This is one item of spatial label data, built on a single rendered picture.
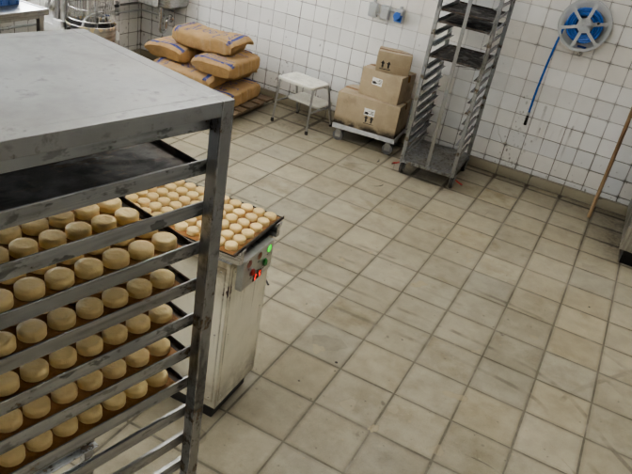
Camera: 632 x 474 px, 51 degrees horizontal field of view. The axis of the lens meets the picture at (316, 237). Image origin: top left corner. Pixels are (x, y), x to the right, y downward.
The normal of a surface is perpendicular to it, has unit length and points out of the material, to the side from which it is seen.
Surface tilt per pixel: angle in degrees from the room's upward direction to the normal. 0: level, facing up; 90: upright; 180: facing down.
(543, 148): 90
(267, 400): 0
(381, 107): 86
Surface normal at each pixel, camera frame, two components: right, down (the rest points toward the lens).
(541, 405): 0.16, -0.86
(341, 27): -0.45, 0.37
